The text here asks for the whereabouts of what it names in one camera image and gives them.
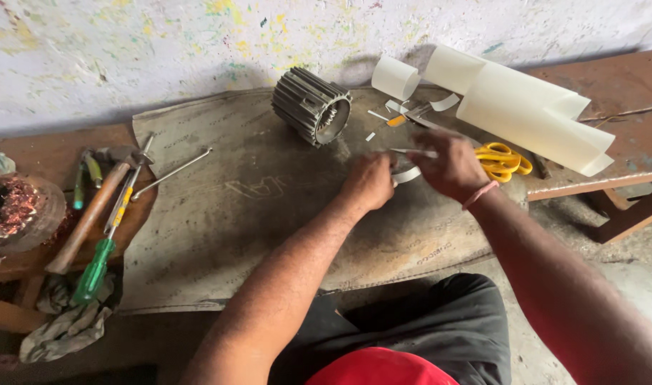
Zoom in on wooden bench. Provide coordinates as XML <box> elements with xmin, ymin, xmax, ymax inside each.
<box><xmin>0</xmin><ymin>124</ymin><xmax>158</xmax><ymax>335</ymax></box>

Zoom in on dirty crumpled rag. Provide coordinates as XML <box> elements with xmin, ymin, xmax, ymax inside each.
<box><xmin>19</xmin><ymin>273</ymin><xmax>116</xmax><ymax>364</ymax></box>

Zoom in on green handled screwdriver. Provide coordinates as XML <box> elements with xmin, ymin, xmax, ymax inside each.
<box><xmin>71</xmin><ymin>237</ymin><xmax>116</xmax><ymax>307</ymax></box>

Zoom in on large white insulation paper roll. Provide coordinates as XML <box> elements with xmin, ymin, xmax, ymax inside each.
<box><xmin>423</xmin><ymin>44</ymin><xmax>616</xmax><ymax>177</ymax></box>

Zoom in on person's right hand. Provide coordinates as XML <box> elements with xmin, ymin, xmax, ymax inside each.
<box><xmin>407</xmin><ymin>129</ymin><xmax>491</xmax><ymax>205</ymax></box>

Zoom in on grey rubber work mat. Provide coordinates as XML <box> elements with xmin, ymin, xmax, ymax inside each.
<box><xmin>117</xmin><ymin>86</ymin><xmax>529</xmax><ymax>314</ymax></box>

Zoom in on rusty metal bench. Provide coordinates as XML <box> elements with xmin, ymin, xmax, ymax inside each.
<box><xmin>510</xmin><ymin>48</ymin><xmax>652</xmax><ymax>245</ymax></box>

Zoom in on yellow handled scissors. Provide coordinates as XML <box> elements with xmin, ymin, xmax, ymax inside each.
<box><xmin>474</xmin><ymin>142</ymin><xmax>533</xmax><ymax>184</ymax></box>

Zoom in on small curled white paper sheet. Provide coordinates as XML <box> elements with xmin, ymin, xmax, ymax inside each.
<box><xmin>371</xmin><ymin>54</ymin><xmax>422</xmax><ymax>102</ymax></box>

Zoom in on orange handled knife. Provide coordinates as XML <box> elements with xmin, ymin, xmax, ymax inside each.
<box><xmin>386</xmin><ymin>103</ymin><xmax>445</xmax><ymax>130</ymax></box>

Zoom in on wooden handled hammer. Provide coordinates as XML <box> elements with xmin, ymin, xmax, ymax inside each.
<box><xmin>45</xmin><ymin>147</ymin><xmax>140</xmax><ymax>275</ymax></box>

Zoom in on curved white paper strip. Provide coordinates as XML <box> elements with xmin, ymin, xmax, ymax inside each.
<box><xmin>430</xmin><ymin>93</ymin><xmax>461</xmax><ymax>112</ymax></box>

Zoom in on rusty metal wire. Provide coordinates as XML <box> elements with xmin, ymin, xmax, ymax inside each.
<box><xmin>578</xmin><ymin>104</ymin><xmax>652</xmax><ymax>124</ymax></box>

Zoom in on burnt copper motor winding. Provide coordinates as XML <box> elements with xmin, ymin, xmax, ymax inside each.
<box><xmin>0</xmin><ymin>172</ymin><xmax>67</xmax><ymax>254</ymax></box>

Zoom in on person's black trousers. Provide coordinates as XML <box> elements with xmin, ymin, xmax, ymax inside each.
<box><xmin>268</xmin><ymin>273</ymin><xmax>512</xmax><ymax>385</ymax></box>

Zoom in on person's left hand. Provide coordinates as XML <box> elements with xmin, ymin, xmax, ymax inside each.
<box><xmin>341</xmin><ymin>152</ymin><xmax>399</xmax><ymax>212</ymax></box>

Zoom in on pink wrist thread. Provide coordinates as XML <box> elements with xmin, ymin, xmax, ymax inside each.
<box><xmin>462</xmin><ymin>180</ymin><xmax>500</xmax><ymax>211</ymax></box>

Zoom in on grey finned motor stator housing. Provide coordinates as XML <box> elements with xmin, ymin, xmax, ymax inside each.
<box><xmin>272</xmin><ymin>67</ymin><xmax>353</xmax><ymax>148</ymax></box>

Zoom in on yellow handled metal tool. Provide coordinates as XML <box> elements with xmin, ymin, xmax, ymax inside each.
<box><xmin>103</xmin><ymin>134</ymin><xmax>155</xmax><ymax>237</ymax></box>

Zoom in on green handled pliers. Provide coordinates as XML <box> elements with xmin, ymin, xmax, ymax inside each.
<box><xmin>72</xmin><ymin>150</ymin><xmax>103</xmax><ymax>210</ymax></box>

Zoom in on person's red shirt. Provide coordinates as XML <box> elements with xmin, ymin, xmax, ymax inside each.
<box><xmin>306</xmin><ymin>347</ymin><xmax>459</xmax><ymax>385</ymax></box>

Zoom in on white insulation paper strip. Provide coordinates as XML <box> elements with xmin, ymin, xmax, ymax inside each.
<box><xmin>391</xmin><ymin>166</ymin><xmax>422</xmax><ymax>186</ymax></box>

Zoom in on bent metal rod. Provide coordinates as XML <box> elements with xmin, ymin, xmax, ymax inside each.
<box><xmin>130</xmin><ymin>148</ymin><xmax>213</xmax><ymax>202</ymax></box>

